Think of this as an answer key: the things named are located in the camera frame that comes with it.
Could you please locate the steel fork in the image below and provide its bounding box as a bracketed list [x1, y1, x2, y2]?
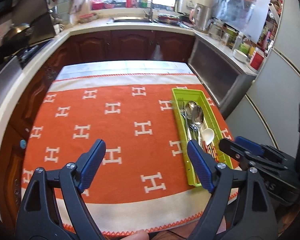
[177, 98, 192, 141]

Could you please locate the red white canister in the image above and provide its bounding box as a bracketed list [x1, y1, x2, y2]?
[249, 48, 264, 70]

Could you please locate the steel spoon hammered handle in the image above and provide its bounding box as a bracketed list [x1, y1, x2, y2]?
[192, 105, 204, 141]

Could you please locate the steel electric kettle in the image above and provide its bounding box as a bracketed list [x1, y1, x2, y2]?
[189, 3, 212, 32]

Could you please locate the orange blanket with white H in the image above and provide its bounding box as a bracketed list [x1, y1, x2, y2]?
[21, 73, 240, 238]

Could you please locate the white ceramic soup spoon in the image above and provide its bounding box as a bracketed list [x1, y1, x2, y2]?
[201, 128, 215, 146]

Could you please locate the steel dishwasher front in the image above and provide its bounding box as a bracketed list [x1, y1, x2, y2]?
[187, 34, 256, 119]

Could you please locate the white bowl on counter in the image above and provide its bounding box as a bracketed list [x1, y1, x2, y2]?
[233, 49, 248, 62]

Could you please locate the light chopstick red striped end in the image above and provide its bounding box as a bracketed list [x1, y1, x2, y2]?
[202, 140, 219, 162]

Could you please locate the kitchen faucet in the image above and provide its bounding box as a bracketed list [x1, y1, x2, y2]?
[141, 0, 153, 22]

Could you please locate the black wok on stove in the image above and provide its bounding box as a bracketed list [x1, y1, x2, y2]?
[1, 23, 34, 46]

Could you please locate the large steel spoon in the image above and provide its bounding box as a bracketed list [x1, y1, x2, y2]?
[185, 101, 198, 140]

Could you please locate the steel sink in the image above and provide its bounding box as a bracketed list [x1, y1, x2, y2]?
[112, 17, 152, 23]

